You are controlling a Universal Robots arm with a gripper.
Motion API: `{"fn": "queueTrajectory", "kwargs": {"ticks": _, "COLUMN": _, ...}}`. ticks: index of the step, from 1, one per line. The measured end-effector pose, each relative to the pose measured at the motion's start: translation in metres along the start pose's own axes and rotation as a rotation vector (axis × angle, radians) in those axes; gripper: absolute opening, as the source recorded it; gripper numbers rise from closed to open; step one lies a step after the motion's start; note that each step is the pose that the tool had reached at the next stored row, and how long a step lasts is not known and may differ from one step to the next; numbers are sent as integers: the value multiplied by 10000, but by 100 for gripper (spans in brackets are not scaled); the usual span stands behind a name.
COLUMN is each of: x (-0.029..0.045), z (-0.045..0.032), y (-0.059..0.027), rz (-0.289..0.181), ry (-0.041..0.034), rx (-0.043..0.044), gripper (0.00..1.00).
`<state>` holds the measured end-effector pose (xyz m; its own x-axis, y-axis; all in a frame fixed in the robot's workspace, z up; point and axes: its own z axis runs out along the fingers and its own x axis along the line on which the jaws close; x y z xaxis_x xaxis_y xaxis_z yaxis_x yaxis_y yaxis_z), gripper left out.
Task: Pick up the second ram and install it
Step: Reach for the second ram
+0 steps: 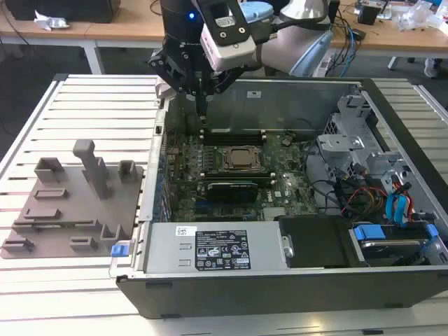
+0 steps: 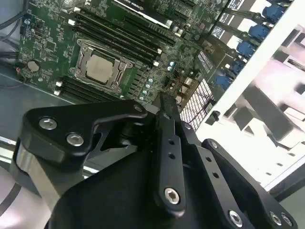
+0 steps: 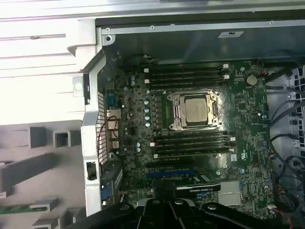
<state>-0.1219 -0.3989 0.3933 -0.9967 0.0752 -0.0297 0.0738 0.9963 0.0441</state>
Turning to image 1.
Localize clear plastic bags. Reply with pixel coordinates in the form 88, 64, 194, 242
391, 0, 448, 33

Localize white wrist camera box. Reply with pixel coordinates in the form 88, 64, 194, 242
199, 0, 258, 71

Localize orange and yellow wires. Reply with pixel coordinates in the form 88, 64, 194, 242
344, 185, 387, 215

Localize green motherboard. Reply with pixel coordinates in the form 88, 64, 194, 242
163, 115, 320, 223

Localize silver CPU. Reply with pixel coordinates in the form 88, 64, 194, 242
230, 149, 259, 167

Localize black graphics card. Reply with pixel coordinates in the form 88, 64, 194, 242
205, 180, 260, 204

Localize black plastic shroud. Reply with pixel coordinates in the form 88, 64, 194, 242
274, 214, 369, 270

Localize grey case hinge bracket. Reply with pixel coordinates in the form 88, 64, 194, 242
155, 77, 173, 99

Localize wooden desk with clutter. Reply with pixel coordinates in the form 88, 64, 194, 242
328, 0, 448, 70

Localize grey parts rack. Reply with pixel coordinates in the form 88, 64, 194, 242
0, 139, 146, 260

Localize black PC case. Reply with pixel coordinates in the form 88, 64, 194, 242
109, 75, 448, 320

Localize metal drive cage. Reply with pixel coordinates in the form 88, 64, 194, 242
316, 93, 414, 211

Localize grey power supply unit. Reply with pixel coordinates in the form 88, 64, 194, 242
142, 221, 292, 274

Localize hard disk in blue carrier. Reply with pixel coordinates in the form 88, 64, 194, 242
349, 223, 440, 268

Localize wooden desk white legs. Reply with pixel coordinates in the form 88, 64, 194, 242
0, 0, 169, 75

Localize blue flat wire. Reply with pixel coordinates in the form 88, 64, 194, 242
386, 191, 415, 229

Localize crumpled silver wrapper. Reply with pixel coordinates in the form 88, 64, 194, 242
33, 9, 71, 32

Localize black box on desk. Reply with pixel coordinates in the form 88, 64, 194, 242
9, 0, 122, 24

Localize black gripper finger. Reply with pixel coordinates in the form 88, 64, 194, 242
202, 66, 243, 119
146, 48, 203, 117

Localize white shoe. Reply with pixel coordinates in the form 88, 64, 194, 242
423, 57, 440, 79

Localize silver chipset heatsink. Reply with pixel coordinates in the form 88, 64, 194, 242
262, 206, 292, 221

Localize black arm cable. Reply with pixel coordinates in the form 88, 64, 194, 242
250, 20, 332, 45

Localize blue hanging cable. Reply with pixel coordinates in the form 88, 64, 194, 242
343, 27, 359, 77

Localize metal socket cover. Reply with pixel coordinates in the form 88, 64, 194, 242
223, 145, 266, 173

